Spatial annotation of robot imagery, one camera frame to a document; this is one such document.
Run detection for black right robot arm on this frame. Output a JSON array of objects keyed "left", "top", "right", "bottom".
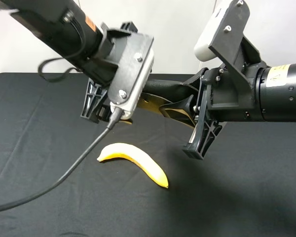
[{"left": 183, "top": 0, "right": 296, "bottom": 159}]

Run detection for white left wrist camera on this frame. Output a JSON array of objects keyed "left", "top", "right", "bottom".
[{"left": 108, "top": 49, "right": 155, "bottom": 121}]

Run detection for black cloth pouch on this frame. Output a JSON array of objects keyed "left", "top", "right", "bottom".
[{"left": 130, "top": 79, "right": 200, "bottom": 129}]

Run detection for black tablecloth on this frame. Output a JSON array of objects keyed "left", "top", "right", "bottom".
[{"left": 0, "top": 73, "right": 296, "bottom": 237}]

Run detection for black left camera cable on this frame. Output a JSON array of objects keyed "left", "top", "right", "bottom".
[{"left": 0, "top": 107, "right": 124, "bottom": 214}]

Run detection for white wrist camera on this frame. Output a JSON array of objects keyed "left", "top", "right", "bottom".
[
  {"left": 194, "top": 0, "right": 232, "bottom": 62},
  {"left": 108, "top": 49, "right": 155, "bottom": 121}
]

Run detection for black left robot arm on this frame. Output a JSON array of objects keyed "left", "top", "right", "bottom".
[{"left": 0, "top": 0, "right": 154, "bottom": 122}]

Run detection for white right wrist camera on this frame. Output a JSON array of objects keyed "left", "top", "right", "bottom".
[{"left": 194, "top": 0, "right": 232, "bottom": 62}]

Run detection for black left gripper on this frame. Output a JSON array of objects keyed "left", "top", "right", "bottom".
[{"left": 80, "top": 22, "right": 154, "bottom": 123}]

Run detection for yellow banana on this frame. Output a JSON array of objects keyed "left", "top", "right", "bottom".
[{"left": 97, "top": 143, "right": 169, "bottom": 188}]

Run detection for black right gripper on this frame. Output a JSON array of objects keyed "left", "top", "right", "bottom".
[{"left": 179, "top": 0, "right": 267, "bottom": 160}]

